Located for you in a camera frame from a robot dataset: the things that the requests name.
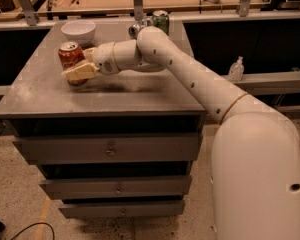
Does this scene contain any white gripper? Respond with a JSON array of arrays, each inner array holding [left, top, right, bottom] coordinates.
[[62, 42, 120, 81]]

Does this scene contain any red coke can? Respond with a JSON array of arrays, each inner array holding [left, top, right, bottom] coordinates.
[[58, 41, 84, 70]]

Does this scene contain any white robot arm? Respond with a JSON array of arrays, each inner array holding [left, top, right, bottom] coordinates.
[[63, 27, 300, 240]]

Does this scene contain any silver can lying down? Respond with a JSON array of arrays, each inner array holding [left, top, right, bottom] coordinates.
[[128, 20, 153, 39]]

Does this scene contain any green can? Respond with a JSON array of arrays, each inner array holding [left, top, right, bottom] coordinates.
[[152, 10, 169, 34]]

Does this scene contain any white bowl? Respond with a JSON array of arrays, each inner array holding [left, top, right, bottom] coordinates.
[[61, 20, 96, 46]]

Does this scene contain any grey drawer cabinet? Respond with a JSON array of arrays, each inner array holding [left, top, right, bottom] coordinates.
[[0, 25, 206, 208]]

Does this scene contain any top grey drawer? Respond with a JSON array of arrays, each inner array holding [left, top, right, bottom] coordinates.
[[13, 133, 201, 165]]

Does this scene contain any grey drawer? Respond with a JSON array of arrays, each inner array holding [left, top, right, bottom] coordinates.
[[59, 200, 185, 218], [40, 175, 192, 200], [13, 133, 201, 165]]

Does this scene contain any middle grey drawer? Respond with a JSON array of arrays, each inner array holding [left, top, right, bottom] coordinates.
[[40, 175, 192, 200]]

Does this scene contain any clear sanitizer bottle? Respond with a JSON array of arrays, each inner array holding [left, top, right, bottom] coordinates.
[[228, 56, 244, 82]]

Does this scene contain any bottom grey drawer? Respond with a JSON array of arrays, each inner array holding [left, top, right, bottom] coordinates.
[[59, 200, 185, 218]]

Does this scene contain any left metal bracket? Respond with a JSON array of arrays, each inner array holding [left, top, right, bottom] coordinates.
[[18, 0, 39, 26]]

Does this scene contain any metal bracket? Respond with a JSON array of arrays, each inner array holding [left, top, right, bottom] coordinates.
[[236, 0, 251, 17], [133, 0, 143, 21], [18, 0, 39, 26]]

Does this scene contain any middle metal bracket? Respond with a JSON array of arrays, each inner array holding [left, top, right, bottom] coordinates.
[[133, 0, 143, 21]]

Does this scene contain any right metal bracket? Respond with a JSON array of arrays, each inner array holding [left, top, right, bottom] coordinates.
[[236, 0, 251, 17]]

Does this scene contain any black cable on floor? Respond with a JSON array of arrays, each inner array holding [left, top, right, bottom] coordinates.
[[0, 218, 56, 240]]

